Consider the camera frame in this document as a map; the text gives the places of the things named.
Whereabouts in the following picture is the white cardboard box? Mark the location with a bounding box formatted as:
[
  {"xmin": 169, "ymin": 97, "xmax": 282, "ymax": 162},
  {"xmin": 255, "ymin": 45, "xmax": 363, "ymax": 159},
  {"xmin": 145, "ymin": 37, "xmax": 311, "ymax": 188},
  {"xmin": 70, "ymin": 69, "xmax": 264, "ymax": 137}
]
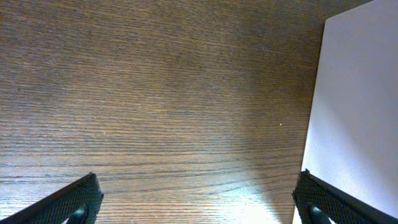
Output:
[{"xmin": 302, "ymin": 0, "xmax": 397, "ymax": 217}]

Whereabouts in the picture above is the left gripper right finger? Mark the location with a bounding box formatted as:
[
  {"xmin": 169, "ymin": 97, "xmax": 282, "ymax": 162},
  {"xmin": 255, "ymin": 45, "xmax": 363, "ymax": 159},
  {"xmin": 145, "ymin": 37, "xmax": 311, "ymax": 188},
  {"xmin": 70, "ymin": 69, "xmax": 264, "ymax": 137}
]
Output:
[{"xmin": 292, "ymin": 170, "xmax": 397, "ymax": 224}]

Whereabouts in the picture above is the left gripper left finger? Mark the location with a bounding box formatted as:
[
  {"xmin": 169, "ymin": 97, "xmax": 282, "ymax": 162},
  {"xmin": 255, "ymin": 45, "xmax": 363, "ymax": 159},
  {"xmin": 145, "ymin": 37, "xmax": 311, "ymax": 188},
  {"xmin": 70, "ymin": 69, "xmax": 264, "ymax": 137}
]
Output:
[{"xmin": 1, "ymin": 172, "xmax": 104, "ymax": 224}]

